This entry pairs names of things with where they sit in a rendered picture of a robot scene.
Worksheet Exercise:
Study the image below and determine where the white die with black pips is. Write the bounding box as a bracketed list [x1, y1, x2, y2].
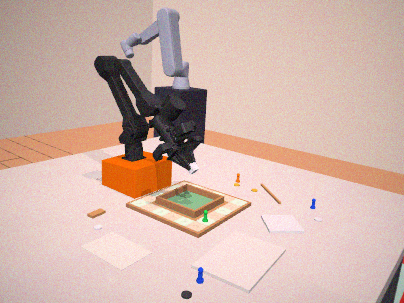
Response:
[186, 162, 199, 175]

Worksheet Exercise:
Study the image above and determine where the ring of arrow squares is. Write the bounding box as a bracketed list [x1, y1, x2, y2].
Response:
[130, 181, 248, 232]

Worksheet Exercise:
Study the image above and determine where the green game pawn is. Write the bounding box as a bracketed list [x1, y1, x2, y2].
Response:
[202, 210, 208, 222]

